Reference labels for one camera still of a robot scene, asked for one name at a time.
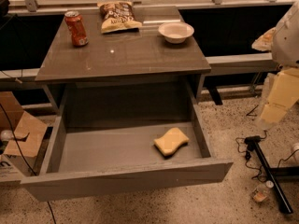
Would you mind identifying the orange soda can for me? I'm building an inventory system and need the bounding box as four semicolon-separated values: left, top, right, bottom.
64;10;88;47

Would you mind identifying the black floor stand bar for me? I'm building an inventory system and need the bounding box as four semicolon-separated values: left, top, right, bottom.
244;136;299;215

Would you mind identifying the white bowl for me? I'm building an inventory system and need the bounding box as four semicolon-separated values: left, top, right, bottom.
158;22;194;44

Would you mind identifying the brown chip bag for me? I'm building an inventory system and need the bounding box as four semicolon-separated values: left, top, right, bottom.
97;1;142;34

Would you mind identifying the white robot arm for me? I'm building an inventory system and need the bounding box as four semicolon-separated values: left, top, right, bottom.
251;1;299;130

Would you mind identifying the grey cabinet counter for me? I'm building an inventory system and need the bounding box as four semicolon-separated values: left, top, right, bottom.
35;5;213;110

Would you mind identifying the yellow sponge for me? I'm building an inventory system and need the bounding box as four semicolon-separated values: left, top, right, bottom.
154;128;190;157

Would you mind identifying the grey open top drawer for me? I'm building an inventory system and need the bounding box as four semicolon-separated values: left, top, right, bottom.
21;81;233;201

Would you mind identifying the small clear plastic bottle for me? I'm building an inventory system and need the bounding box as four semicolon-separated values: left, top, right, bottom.
251;180;274;203

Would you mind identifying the black cable near stand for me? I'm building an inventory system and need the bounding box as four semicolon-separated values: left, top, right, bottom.
235;105;299;183

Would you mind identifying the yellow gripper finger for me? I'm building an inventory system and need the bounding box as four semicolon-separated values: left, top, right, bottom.
260;68;299;125

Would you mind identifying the black cable on left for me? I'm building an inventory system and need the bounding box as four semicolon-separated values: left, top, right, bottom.
0;103;58;224

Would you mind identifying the brown cardboard box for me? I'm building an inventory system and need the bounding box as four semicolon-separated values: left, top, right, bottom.
0;91;48;183

